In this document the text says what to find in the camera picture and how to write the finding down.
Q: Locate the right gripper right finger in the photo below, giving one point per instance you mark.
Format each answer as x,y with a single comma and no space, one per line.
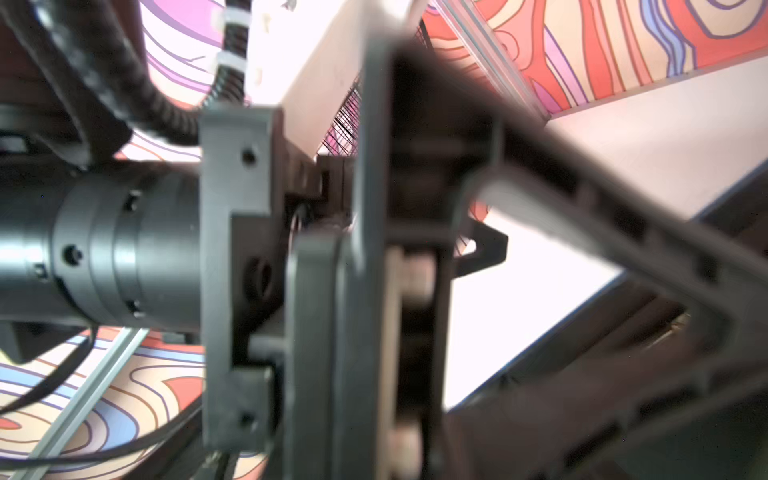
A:
630,270

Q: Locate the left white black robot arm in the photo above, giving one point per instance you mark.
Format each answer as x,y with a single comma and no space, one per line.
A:
119,208

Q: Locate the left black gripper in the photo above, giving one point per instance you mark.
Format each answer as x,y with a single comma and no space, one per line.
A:
271,252

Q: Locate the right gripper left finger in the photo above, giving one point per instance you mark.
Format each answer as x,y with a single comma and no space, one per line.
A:
428,137

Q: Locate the teal file folder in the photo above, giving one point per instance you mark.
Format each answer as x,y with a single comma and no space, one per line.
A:
728,444

